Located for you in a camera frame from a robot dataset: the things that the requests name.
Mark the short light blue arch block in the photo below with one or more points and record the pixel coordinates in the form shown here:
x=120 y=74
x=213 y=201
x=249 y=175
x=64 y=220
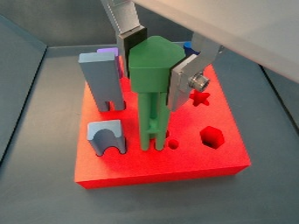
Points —
x=106 y=134

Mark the red peg board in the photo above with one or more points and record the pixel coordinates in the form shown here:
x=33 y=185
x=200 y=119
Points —
x=204 y=145

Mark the purple block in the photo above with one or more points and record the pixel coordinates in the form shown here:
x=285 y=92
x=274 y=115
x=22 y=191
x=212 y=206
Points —
x=113 y=53

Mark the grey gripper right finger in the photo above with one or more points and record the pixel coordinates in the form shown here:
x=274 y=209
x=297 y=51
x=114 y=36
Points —
x=188 y=72

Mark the dark blue block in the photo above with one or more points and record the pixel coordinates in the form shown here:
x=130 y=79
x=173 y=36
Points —
x=189 y=50

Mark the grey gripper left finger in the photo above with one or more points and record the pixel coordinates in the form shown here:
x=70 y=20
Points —
x=130 y=32

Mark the tall light blue block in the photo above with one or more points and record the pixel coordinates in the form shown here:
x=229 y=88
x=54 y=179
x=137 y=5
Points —
x=101 y=73

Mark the green three prong peg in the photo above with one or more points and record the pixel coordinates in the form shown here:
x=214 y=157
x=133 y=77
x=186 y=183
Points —
x=150 y=62

